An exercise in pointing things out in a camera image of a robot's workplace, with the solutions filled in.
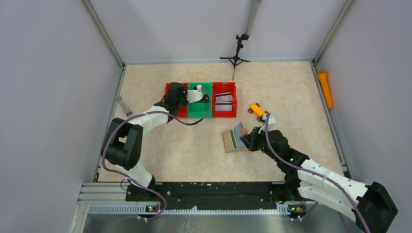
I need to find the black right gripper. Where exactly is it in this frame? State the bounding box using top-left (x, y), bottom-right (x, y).
top-left (241, 126), bottom-right (280, 162)

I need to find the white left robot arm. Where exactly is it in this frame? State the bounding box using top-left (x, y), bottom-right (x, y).
top-left (101, 82), bottom-right (189, 201)

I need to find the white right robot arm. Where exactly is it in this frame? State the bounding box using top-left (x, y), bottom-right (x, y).
top-left (239, 127), bottom-right (398, 233)

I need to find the white card in bin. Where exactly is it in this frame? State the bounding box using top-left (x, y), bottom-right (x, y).
top-left (215, 103), bottom-right (233, 112)

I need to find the card with black stripe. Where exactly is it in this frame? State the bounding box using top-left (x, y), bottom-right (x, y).
top-left (215, 92), bottom-right (233, 102)

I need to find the left red plastic bin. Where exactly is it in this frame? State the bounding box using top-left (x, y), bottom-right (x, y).
top-left (164, 83), bottom-right (189, 118)

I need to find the red plastic bin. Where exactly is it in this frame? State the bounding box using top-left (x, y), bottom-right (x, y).
top-left (212, 82), bottom-right (238, 118)
top-left (164, 83), bottom-right (189, 118)

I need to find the green plastic bin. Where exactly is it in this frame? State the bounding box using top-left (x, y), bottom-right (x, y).
top-left (187, 82), bottom-right (212, 118)

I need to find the yellow toy brick car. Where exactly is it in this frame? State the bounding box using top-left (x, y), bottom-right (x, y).
top-left (248, 103), bottom-right (268, 122)

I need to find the right red plastic bin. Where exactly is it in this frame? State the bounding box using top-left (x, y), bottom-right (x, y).
top-left (212, 82), bottom-right (238, 118)

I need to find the grey small tool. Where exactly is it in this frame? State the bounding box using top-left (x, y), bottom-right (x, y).
top-left (115, 95), bottom-right (133, 117)

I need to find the orange flashlight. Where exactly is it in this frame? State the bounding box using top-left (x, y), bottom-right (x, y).
top-left (317, 70), bottom-right (334, 110)

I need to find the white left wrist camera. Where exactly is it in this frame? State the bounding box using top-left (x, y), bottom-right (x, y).
top-left (187, 84), bottom-right (204, 103)

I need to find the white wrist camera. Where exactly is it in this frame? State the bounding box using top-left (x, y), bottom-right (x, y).
top-left (261, 113), bottom-right (276, 131)
top-left (187, 84), bottom-right (204, 103)

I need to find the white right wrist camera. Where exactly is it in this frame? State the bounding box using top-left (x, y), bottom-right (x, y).
top-left (261, 113), bottom-right (276, 131)

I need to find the black camera tripod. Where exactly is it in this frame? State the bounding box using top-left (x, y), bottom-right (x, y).
top-left (219, 33), bottom-right (251, 80)

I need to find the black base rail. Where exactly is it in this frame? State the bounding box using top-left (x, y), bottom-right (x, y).
top-left (126, 182), bottom-right (304, 203)

